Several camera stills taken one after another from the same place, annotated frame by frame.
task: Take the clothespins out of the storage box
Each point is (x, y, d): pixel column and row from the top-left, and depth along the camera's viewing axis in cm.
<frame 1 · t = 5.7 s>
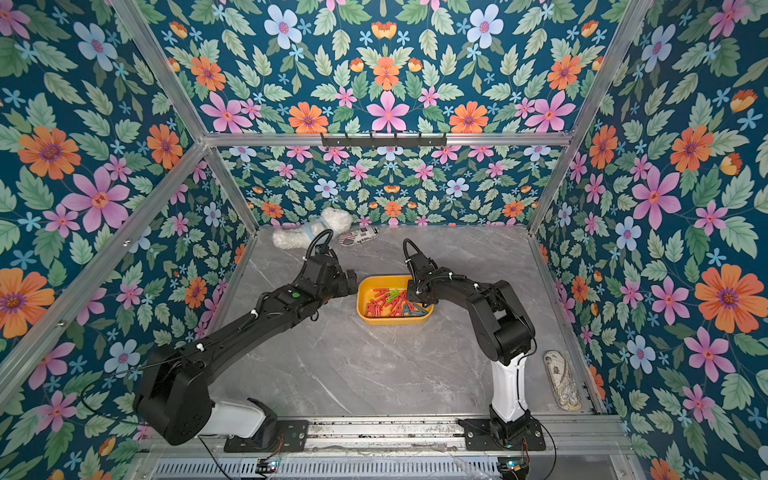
left hand: (347, 275, 86), fingers open
right hand: (416, 293, 100), fingers closed
yellow plastic storage box: (383, 300, 100), on the table
white plush teddy bear: (340, 221, 113), point 9 cm above the table
newspaper print pouch: (358, 235, 116), point 4 cm above the table
patterned shoe insole: (564, 386, 80), point 4 cm above the table

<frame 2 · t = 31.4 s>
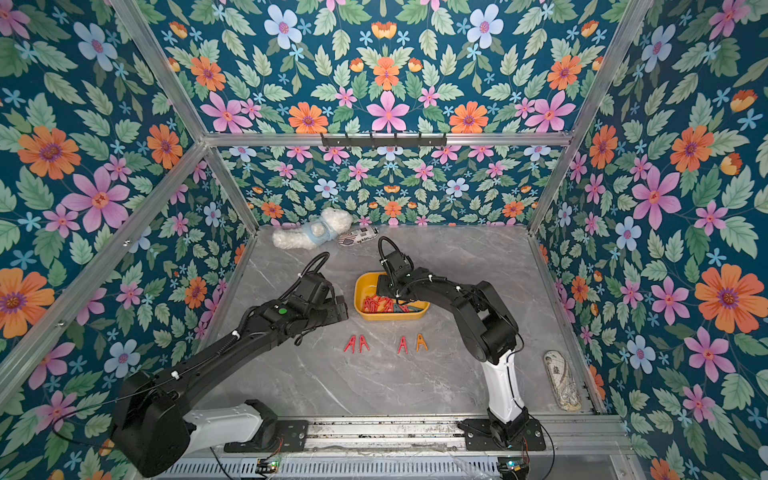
left hand: (339, 309, 83), fingers open
right hand: (385, 287, 98), fingers open
orange clothespin: (421, 341, 90), point 2 cm above the table
red clothespin: (403, 344, 90), on the table
red clothespin 2: (351, 343, 92), on the table
the other named things where they were.

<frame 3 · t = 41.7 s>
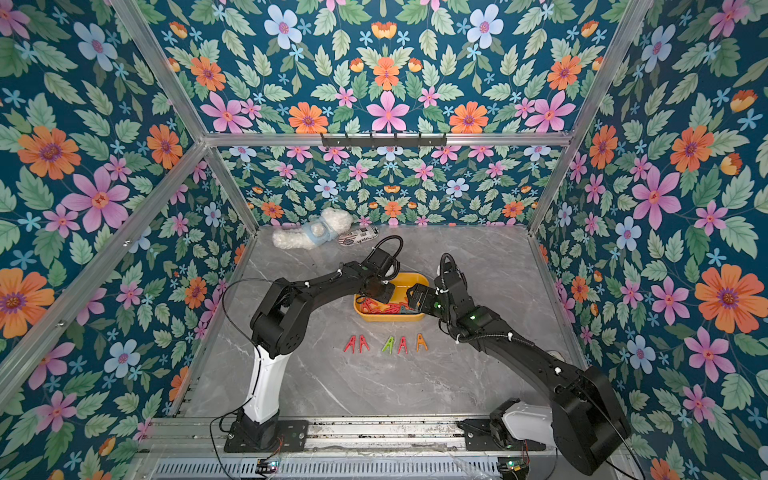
left hand: (390, 291, 100), fingers open
right hand: (418, 294, 83), fingers open
green clothespin: (388, 344, 90), on the table
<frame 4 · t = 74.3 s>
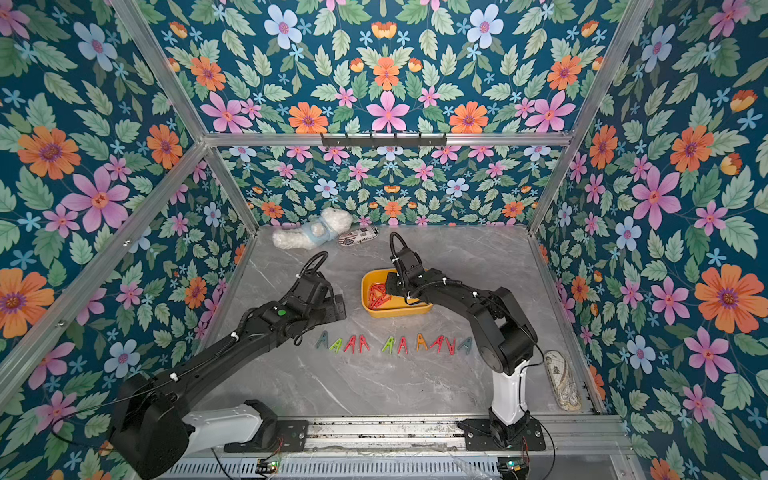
left hand: (337, 305, 84), fingers open
right hand: (390, 284, 95), fingers open
green clothespin 2: (337, 345, 90), on the table
red clothespin in box: (438, 342, 91), on the table
red boxed clothespin: (377, 295, 102), on the table
